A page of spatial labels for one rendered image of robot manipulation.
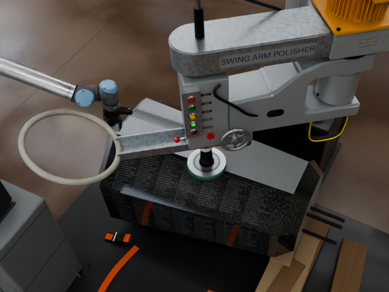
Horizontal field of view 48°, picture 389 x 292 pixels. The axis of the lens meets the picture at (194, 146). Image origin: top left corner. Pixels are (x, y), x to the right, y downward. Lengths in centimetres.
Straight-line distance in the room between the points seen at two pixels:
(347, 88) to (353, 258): 132
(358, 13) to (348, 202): 186
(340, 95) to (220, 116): 58
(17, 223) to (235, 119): 127
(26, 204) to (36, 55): 276
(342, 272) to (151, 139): 152
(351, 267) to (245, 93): 150
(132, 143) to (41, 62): 282
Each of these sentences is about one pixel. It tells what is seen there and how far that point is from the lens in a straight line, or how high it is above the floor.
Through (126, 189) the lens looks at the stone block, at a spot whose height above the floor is 65.
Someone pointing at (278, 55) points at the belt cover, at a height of 167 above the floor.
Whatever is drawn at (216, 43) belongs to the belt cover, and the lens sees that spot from 179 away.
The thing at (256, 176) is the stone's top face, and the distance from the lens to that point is 240.
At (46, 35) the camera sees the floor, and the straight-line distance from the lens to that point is 534.
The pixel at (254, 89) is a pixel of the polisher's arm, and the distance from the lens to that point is 203.
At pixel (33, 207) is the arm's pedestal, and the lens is 252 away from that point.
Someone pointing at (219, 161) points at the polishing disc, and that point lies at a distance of 239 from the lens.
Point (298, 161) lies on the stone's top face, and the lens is 250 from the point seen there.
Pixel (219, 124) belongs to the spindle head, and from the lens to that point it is 203.
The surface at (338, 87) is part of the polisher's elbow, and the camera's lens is 213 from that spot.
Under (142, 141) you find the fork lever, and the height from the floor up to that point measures 112.
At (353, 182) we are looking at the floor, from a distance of 359.
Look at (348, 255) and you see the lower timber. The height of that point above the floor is 13.
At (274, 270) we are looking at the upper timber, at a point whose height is 25.
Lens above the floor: 278
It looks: 49 degrees down
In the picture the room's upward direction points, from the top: 5 degrees counter-clockwise
